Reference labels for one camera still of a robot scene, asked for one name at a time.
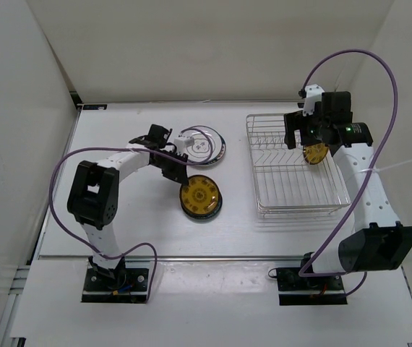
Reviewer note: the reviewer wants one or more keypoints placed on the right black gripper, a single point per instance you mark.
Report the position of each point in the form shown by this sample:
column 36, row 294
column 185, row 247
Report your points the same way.
column 295, row 121

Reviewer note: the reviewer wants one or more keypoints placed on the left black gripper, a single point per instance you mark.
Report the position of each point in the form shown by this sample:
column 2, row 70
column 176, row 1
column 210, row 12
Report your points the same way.
column 179, row 173

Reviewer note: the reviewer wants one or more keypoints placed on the yellow patterned plate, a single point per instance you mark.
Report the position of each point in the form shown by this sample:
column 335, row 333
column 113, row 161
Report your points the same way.
column 200, row 195
column 315, row 154

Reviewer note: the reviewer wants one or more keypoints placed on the white plate teal line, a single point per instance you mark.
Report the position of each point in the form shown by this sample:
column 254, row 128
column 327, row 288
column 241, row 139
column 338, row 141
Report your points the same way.
column 206, row 148

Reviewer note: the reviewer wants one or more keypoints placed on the dark blue rim plate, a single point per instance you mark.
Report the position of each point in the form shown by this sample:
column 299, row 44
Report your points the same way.
column 222, row 148

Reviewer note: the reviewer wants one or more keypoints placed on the light blue patterned plate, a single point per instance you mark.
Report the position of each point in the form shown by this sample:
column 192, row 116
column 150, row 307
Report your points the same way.
column 203, row 216

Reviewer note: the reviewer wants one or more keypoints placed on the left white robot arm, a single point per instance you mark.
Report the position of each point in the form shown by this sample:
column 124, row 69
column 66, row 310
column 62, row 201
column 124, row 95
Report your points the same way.
column 94, row 196

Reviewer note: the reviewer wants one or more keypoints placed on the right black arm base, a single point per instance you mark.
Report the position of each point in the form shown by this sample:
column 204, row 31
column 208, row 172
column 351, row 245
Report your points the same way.
column 294, row 290

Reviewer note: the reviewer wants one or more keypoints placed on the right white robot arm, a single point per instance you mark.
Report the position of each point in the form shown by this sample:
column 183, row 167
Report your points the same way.
column 378, row 240

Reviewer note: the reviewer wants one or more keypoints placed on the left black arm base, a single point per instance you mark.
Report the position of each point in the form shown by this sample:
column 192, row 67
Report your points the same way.
column 119, row 285

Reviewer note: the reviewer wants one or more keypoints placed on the left dark label sticker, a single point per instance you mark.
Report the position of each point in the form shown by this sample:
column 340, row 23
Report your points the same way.
column 95, row 107

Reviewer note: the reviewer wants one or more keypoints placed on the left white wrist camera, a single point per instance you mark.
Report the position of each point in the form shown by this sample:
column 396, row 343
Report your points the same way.
column 181, row 143

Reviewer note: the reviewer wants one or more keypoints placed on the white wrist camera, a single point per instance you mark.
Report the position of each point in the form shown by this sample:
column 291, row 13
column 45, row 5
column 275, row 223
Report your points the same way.
column 181, row 143
column 310, row 94

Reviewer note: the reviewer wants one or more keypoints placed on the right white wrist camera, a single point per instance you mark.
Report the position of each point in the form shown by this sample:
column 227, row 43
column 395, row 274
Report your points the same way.
column 310, row 94

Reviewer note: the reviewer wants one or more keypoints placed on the metal wire dish rack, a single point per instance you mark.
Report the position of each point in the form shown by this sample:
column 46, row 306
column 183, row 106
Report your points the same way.
column 284, row 183

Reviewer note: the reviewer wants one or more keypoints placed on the aluminium table rail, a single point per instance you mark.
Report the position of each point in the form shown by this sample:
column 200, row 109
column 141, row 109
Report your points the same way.
column 195, row 259

